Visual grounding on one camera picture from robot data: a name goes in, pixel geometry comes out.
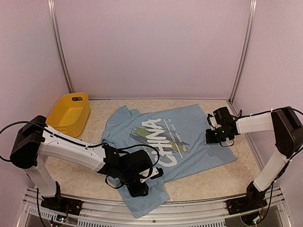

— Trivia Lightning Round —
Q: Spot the light blue printed t-shirt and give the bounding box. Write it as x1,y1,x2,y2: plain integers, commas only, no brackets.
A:
101,104,237,218

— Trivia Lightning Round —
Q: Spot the yellow plastic basket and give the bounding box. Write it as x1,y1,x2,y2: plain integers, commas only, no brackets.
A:
46,93,90,138

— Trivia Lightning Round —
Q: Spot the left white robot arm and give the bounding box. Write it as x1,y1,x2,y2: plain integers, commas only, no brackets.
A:
9,115,163,210

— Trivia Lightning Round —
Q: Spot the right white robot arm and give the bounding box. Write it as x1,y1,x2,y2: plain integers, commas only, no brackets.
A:
205,106,303,193

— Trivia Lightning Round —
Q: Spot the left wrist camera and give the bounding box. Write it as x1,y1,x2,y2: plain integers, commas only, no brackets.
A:
139,166,156,183

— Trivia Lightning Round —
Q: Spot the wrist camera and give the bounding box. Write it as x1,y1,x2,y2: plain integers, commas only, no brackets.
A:
139,166,156,183
206,113,218,130

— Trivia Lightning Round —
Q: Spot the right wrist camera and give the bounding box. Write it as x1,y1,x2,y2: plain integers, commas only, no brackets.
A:
206,113,218,130

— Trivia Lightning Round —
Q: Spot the aluminium front frame rail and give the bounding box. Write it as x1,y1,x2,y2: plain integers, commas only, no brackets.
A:
14,187,293,227

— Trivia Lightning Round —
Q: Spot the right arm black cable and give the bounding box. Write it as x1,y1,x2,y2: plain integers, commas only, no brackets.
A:
219,107,303,161

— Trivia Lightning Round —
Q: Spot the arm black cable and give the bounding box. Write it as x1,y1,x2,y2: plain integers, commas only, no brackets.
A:
219,107,303,161
0,121,161,190

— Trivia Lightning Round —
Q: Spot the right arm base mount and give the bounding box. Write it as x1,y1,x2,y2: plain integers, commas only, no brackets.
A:
226,182,273,227

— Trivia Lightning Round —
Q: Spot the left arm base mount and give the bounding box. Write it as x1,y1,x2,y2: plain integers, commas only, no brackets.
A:
41,181,83,216

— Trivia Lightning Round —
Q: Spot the right aluminium corner post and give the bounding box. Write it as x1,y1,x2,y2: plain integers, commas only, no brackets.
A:
229,0,258,105

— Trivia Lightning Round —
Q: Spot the aluminium corner post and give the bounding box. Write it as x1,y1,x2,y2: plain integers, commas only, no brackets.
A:
47,0,74,93
229,0,258,105

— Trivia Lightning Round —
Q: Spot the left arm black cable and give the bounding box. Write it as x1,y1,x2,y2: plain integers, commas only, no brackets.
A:
0,121,161,190

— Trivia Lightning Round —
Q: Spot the left aluminium corner post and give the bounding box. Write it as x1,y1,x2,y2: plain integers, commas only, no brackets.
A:
47,0,74,93

